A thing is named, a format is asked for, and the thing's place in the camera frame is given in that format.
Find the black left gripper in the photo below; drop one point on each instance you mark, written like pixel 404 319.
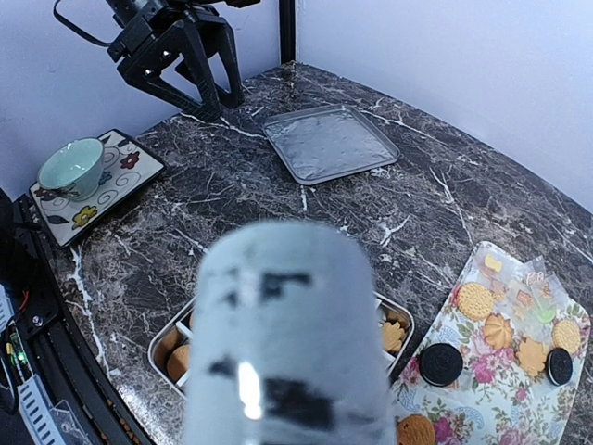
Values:
pixel 183 54

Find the silver tin lid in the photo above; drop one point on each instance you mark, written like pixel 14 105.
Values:
pixel 322 144

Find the orange cookie bottom row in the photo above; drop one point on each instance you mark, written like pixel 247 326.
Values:
pixel 179 362

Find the silver metal tongs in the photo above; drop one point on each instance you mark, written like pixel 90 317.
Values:
pixel 286 346

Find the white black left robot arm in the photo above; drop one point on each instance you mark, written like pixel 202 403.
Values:
pixel 181 52

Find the floral square coaster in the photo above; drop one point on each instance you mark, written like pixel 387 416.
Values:
pixel 128 167

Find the green ceramic cup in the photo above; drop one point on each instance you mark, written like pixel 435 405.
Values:
pixel 74 171

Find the tan sandwich biscuit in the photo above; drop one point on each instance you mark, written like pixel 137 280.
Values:
pixel 566 335
pixel 475 301

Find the black chocolate sandwich cookie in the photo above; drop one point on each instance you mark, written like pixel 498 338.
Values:
pixel 440 364

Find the floral cookie tray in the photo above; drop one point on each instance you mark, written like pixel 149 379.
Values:
pixel 494 401

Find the orange chip cookie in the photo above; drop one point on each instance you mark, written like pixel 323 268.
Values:
pixel 415 429

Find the green macaron cookie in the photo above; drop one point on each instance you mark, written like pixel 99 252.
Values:
pixel 546 316

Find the orange maple leaf cookie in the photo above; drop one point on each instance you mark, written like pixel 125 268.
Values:
pixel 532 356

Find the left black frame post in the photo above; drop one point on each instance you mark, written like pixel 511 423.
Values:
pixel 288 30

